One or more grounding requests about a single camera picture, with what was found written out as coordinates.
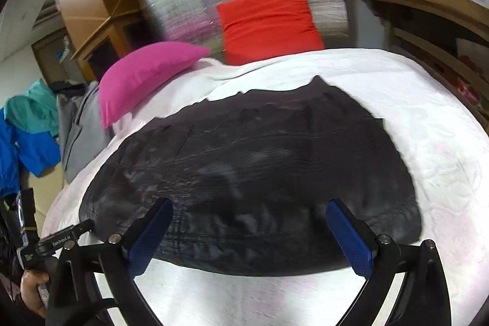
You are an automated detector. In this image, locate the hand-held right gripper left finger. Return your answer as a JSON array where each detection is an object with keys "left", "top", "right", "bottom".
[{"left": 46, "top": 197, "right": 174, "bottom": 326}]

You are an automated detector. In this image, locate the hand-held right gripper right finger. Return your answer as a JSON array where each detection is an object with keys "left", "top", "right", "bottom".
[{"left": 325, "top": 198, "right": 455, "bottom": 326}]

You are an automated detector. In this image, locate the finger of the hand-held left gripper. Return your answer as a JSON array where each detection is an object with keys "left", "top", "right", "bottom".
[{"left": 36, "top": 219, "right": 94, "bottom": 257}]

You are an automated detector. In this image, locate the black jacket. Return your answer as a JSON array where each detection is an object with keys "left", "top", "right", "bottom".
[{"left": 78, "top": 76, "right": 423, "bottom": 277}]

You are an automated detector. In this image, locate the person's left hand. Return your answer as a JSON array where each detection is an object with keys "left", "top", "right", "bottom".
[{"left": 20, "top": 269, "right": 50, "bottom": 318}]

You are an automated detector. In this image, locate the blue jacket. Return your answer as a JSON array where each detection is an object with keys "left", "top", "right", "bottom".
[{"left": 0, "top": 116, "right": 62, "bottom": 197}]

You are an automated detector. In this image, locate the grey garment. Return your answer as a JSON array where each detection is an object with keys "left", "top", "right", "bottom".
[{"left": 57, "top": 81, "right": 115, "bottom": 183}]

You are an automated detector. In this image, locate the white pink blanket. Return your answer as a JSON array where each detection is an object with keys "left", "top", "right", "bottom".
[{"left": 40, "top": 48, "right": 489, "bottom": 326}]

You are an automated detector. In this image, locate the teal jacket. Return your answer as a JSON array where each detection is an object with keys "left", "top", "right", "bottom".
[{"left": 4, "top": 79, "right": 60, "bottom": 137}]

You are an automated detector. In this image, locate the pink pillow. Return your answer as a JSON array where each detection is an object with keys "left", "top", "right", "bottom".
[{"left": 98, "top": 41, "right": 211, "bottom": 130}]

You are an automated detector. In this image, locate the wooden door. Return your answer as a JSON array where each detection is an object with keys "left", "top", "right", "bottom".
[{"left": 31, "top": 29, "right": 74, "bottom": 71}]

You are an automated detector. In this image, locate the red cushion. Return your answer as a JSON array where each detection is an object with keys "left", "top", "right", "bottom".
[{"left": 216, "top": 0, "right": 325, "bottom": 66}]

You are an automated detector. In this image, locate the wooden shelf unit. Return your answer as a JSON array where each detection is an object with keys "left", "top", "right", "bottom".
[{"left": 349, "top": 0, "right": 489, "bottom": 128}]

